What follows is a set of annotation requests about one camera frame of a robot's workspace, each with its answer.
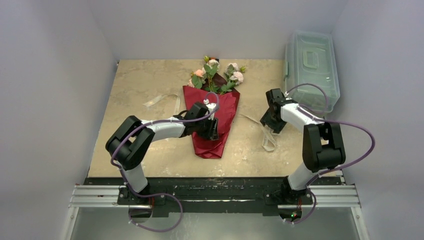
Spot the peach flower stem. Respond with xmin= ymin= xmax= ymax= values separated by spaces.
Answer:
xmin=187 ymin=68 xmax=207 ymax=89

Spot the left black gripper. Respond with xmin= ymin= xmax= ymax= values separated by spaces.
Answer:
xmin=194 ymin=115 xmax=218 ymax=141

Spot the orange black small clip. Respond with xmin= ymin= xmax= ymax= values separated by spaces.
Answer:
xmin=209 ymin=57 xmax=220 ymax=62

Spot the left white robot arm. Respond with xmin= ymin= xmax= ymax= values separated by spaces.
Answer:
xmin=105 ymin=100 xmax=219 ymax=205

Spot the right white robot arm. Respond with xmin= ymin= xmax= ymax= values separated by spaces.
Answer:
xmin=260 ymin=88 xmax=346 ymax=204

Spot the dark red wrapping paper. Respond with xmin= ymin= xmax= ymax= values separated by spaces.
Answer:
xmin=182 ymin=84 xmax=240 ymax=159

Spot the white flower stem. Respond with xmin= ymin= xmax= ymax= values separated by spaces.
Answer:
xmin=203 ymin=56 xmax=220 ymax=93

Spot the pale pink flower stem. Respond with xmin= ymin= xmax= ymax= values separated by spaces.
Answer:
xmin=220 ymin=62 xmax=247 ymax=95

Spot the clear plastic storage box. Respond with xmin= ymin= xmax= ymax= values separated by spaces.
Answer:
xmin=284 ymin=30 xmax=340 ymax=114

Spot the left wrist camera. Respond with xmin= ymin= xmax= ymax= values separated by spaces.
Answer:
xmin=203 ymin=99 xmax=218 ymax=120

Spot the cream ribbon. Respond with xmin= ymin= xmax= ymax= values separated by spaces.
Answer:
xmin=143 ymin=93 xmax=278 ymax=152

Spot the aluminium rail frame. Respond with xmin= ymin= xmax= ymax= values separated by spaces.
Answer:
xmin=69 ymin=176 xmax=360 ymax=220

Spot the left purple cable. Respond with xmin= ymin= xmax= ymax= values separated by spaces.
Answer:
xmin=109 ymin=91 xmax=221 ymax=233

